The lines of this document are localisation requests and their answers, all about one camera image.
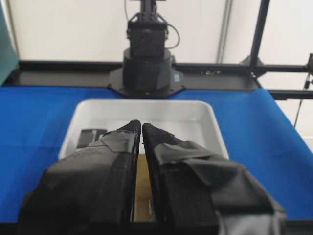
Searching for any teal backdrop board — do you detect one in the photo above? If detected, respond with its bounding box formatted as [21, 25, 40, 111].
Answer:
[0, 4, 19, 86]

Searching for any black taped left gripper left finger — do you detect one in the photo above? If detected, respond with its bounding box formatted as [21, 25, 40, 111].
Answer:
[19, 120, 141, 235]

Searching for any white plastic tray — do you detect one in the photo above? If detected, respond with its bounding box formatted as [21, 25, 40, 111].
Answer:
[58, 99, 229, 159]

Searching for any black aluminium frame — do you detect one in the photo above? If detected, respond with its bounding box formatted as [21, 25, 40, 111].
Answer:
[4, 0, 313, 98]

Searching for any black white small box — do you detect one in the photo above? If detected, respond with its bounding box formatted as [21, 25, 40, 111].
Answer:
[76, 129, 107, 149]

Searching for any brown cardboard box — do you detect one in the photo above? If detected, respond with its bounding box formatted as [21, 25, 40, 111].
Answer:
[134, 154, 157, 223]

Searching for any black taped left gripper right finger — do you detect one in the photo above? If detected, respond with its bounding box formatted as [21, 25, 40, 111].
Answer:
[142, 123, 286, 235]

